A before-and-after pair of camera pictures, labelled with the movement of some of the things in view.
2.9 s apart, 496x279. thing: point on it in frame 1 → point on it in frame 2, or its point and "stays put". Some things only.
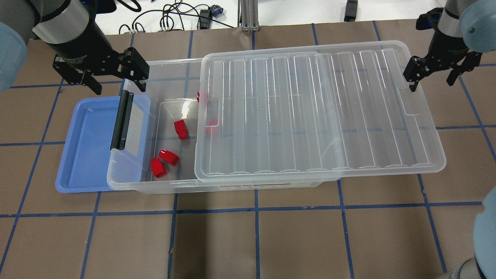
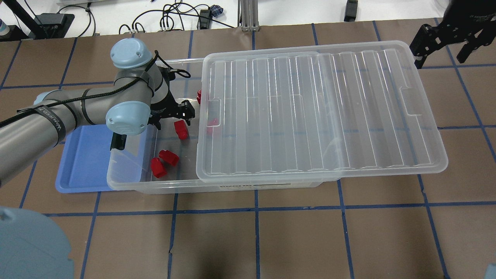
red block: x=181 y=129 stays put
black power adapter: x=351 y=11 stays put
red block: x=214 y=122 stays put
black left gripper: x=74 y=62 → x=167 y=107
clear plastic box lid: x=310 y=112 stays put
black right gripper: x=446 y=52 → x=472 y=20
